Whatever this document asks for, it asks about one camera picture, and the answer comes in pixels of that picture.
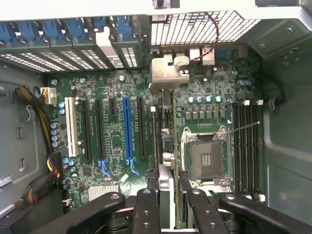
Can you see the CPU socket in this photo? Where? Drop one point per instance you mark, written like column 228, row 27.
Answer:
column 207, row 158

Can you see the blue expansion slot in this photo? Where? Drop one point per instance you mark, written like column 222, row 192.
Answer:
column 128, row 129

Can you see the black plastic shroud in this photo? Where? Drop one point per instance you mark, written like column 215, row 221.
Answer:
column 24, row 214

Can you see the silver chipset heatsink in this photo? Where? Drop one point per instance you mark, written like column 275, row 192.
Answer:
column 102, row 191

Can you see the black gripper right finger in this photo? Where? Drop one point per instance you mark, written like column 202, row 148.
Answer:
column 207, row 214

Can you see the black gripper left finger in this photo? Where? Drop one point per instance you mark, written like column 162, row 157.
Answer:
column 146, row 214

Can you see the thin metal locking lever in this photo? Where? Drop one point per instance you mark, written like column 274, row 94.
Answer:
column 243, row 127

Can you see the black RAM slot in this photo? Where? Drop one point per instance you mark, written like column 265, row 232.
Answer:
column 243, row 146
column 159, row 122
column 249, row 146
column 255, row 146
column 237, row 146

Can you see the green motherboard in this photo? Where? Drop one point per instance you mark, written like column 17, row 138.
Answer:
column 117, row 136

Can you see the black open PC case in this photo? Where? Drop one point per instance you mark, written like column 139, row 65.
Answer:
column 287, row 122

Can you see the white expansion slot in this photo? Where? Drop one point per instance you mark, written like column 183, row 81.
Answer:
column 72, row 126

